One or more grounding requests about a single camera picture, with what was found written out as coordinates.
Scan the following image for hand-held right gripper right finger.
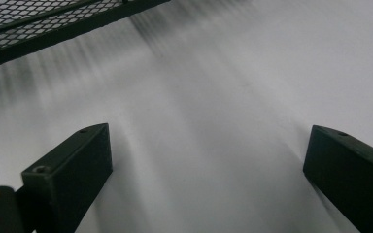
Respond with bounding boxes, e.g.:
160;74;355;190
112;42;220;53
302;124;373;233

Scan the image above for black metal mesh rack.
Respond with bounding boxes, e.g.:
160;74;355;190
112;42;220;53
0;0;172;72

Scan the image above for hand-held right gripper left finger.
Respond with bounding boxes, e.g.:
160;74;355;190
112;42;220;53
15;122;114;233

